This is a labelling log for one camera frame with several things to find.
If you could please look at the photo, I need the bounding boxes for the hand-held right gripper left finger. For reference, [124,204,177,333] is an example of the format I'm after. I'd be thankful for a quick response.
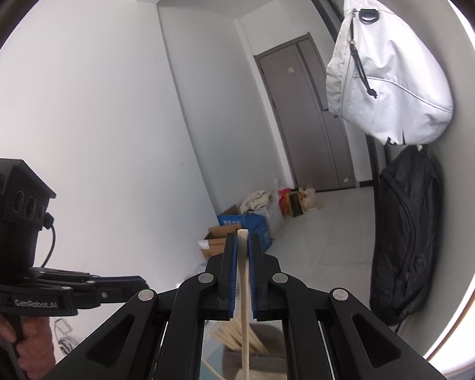
[59,233,238,380]

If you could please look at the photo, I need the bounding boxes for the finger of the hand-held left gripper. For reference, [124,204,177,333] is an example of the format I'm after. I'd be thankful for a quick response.
[31,267,143,282]
[61,279,151,309]

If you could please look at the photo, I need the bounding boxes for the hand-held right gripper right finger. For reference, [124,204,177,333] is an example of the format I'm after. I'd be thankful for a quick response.
[249,233,430,380]

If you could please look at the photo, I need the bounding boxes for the pale wooden chopstick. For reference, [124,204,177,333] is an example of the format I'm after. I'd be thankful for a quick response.
[237,229,251,380]

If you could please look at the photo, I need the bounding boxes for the bundle of chopsticks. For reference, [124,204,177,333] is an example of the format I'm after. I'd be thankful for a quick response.
[214,322,268,355]

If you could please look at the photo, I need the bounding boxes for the white grey utensil holder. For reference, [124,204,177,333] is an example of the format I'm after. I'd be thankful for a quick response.
[222,322,289,380]

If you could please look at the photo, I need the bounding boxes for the person's left hand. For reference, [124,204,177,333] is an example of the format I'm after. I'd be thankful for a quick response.
[0,307,57,380]

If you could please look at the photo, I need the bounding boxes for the brown cardboard box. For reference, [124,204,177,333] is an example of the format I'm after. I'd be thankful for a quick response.
[198,225,238,261]

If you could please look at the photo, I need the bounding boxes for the blue cardboard box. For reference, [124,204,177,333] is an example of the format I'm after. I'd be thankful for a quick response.
[217,212,270,252]

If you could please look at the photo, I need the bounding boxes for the white sack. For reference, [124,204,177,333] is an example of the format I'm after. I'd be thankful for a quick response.
[261,194,286,239]

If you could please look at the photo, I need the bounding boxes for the beige folded cloth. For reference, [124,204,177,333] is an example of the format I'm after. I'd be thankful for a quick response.
[239,191,270,215]

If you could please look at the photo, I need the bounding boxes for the yellow black bag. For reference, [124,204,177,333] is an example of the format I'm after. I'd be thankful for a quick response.
[287,190,305,218]

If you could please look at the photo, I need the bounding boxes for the red bag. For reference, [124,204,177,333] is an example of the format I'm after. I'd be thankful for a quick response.
[278,188,293,214]

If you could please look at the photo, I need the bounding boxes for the beige paper bag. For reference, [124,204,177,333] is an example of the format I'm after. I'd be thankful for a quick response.
[301,184,324,210]

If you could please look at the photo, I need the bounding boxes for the black backpack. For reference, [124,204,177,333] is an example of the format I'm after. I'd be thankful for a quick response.
[369,145,444,327]

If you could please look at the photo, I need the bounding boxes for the grey door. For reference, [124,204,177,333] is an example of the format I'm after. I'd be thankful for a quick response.
[254,34,359,193]

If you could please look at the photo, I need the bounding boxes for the white sling bag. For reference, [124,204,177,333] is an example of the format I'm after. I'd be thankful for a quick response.
[326,0,454,146]

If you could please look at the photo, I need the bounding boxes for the black cable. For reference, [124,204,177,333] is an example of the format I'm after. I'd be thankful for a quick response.
[43,213,57,267]

